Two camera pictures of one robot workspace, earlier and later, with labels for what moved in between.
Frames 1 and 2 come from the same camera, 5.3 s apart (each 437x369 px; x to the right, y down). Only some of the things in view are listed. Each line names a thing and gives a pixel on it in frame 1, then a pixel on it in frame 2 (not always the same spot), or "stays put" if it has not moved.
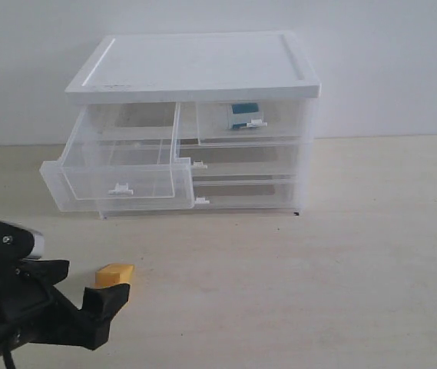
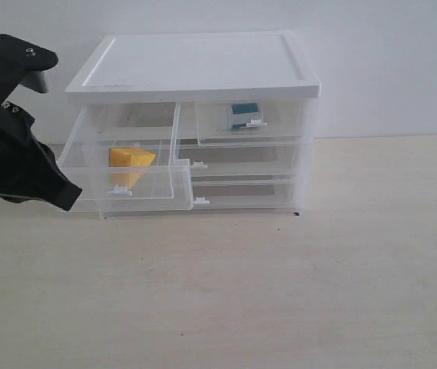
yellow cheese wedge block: (114, 274) to (126, 164)
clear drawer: (233, 123) stays put
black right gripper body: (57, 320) to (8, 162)
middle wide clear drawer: (243, 160) stays put
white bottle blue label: (242, 115) stays put
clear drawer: (121, 157) stays put
